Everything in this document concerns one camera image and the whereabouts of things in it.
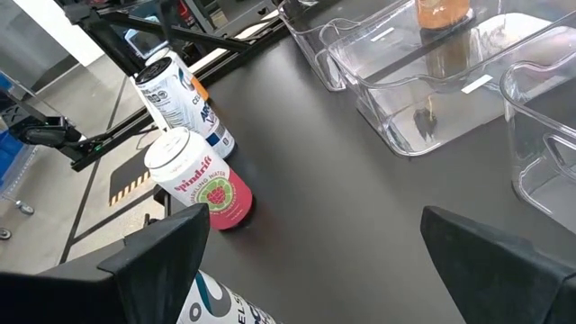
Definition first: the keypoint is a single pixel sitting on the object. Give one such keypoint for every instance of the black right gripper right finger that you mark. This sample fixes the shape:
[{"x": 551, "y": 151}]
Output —
[{"x": 495, "y": 279}]

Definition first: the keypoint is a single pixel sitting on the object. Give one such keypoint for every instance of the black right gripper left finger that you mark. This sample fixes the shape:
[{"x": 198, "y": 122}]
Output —
[{"x": 148, "y": 279}]

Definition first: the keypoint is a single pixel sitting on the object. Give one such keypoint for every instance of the white Celsius Arctic can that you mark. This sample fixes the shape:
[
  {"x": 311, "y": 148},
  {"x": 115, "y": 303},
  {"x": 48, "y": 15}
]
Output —
[
  {"x": 180, "y": 103},
  {"x": 225, "y": 306}
]

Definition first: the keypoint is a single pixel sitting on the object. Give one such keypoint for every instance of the pink Spindrift raspberry can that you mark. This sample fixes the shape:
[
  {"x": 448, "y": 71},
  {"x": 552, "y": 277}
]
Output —
[{"x": 202, "y": 184}]

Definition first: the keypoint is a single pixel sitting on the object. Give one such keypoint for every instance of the black plate with hazard stripes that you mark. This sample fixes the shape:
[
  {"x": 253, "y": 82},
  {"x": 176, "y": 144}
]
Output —
[{"x": 130, "y": 180}]

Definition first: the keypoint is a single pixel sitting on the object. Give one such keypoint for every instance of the clear plastic bin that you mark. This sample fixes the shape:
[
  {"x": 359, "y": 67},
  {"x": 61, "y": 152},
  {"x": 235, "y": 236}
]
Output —
[
  {"x": 405, "y": 126},
  {"x": 540, "y": 180},
  {"x": 306, "y": 40}
]

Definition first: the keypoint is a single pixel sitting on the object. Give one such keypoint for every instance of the blue storage bin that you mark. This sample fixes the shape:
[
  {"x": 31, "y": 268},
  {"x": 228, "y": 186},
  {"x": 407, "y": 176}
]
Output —
[{"x": 13, "y": 157}]

